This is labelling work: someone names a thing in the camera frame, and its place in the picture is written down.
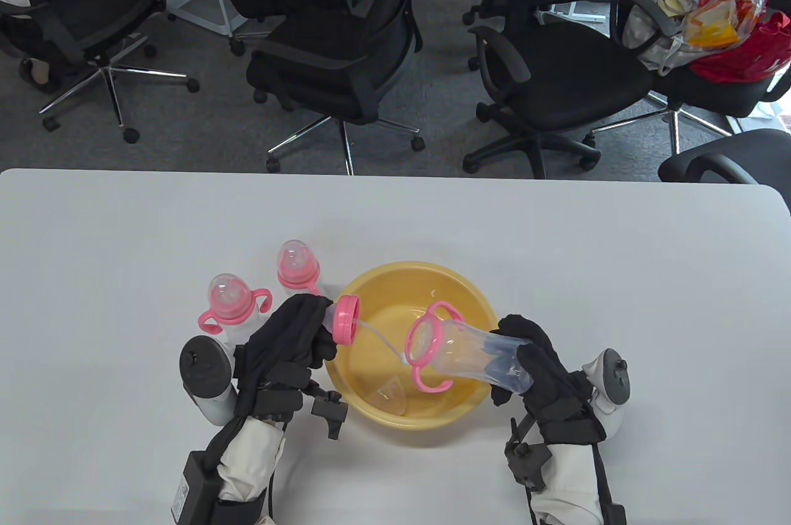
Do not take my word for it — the person's right forearm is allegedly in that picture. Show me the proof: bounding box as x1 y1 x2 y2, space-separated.
528 439 609 519

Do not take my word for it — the person's right hand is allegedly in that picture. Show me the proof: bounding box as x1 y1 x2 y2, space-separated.
491 314 609 445

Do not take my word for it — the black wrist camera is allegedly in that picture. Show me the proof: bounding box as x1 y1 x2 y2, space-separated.
504 420 552 492
311 392 350 440

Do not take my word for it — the clear orange plastic bag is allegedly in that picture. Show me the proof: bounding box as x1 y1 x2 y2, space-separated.
680 0 770 50

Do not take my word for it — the pink bottle collar with nipple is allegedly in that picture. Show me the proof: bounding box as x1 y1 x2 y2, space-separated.
323 295 413 365

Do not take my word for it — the person's left hand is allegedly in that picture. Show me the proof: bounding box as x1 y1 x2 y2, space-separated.
232 294 339 421

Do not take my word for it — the beige fabric bag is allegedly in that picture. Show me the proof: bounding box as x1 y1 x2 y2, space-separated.
623 0 705 78

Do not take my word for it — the red bag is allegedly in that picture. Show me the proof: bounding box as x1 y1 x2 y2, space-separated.
689 0 791 83

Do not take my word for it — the white and black controller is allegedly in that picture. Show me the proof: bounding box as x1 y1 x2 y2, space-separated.
179 335 239 427
581 349 631 440

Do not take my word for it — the yellow plastic basin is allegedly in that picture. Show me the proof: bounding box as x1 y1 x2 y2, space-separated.
324 262 500 432

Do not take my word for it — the clear plastic baby bottle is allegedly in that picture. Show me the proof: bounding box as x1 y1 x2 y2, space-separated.
198 273 273 348
276 239 323 300
405 301 535 395

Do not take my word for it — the person's left forearm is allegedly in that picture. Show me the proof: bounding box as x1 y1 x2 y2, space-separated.
204 411 288 525

